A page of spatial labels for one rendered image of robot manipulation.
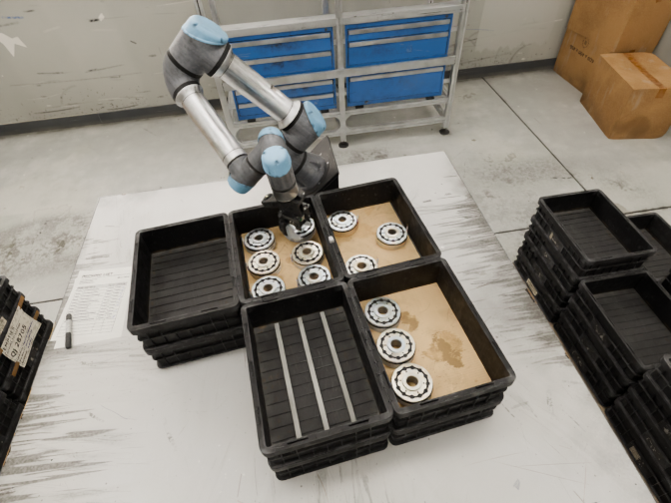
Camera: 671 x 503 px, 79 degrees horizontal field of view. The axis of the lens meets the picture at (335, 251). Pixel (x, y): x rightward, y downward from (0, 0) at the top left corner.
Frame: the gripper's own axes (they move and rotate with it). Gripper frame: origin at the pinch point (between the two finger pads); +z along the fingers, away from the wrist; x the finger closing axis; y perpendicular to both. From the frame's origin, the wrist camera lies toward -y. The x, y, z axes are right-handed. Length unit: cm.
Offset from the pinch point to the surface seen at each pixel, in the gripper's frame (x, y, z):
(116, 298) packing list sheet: -45, -49, 11
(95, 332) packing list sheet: -58, -44, 9
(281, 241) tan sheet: -2.7, -4.6, 3.8
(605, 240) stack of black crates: 83, 100, 50
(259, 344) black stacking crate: -38.5, 13.1, -1.2
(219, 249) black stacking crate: -15.4, -21.6, 2.1
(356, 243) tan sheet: 8.2, 19.2, 5.4
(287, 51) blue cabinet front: 144, -105, 32
